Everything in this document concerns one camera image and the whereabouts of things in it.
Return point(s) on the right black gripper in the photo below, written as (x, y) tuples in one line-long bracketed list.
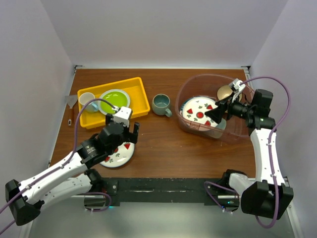
[(217, 112)]

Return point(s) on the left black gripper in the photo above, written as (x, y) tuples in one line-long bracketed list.
[(131, 137)]

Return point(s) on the light-blue bottom plate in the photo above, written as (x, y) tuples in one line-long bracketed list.
[(195, 125)]

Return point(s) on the brown floral cream-inside bowl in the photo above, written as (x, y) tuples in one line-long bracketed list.
[(223, 92)]

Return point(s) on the light-teal divided rectangular dish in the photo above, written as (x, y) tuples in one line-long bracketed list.
[(217, 132)]

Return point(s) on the white watermelon plate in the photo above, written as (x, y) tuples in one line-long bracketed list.
[(194, 110), (120, 157)]

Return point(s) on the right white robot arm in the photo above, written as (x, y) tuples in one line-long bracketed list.
[(267, 196)]

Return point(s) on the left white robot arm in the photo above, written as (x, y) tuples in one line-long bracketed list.
[(71, 176)]

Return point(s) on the clear pink plastic bin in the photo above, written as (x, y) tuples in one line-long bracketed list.
[(207, 85)]

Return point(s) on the green plate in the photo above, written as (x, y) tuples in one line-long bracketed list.
[(112, 99)]

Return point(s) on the yellow plastic tray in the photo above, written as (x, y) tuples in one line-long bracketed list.
[(129, 93)]

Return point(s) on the light-blue scalloped plate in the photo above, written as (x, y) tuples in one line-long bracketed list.
[(127, 105)]

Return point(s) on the white light-blue mug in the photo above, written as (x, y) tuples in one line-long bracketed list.
[(83, 100)]

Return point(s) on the teal speckled ceramic mug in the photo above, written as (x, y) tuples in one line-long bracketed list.
[(161, 105)]

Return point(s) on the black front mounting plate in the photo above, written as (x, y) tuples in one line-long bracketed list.
[(167, 190)]

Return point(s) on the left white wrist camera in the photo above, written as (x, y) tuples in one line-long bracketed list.
[(123, 116)]

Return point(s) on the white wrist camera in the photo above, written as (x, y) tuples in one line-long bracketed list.
[(237, 86), (123, 116)]

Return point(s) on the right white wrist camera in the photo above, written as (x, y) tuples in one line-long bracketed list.
[(237, 86)]

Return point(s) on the metal scraper wooden handle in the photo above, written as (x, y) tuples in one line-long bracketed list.
[(71, 100)]

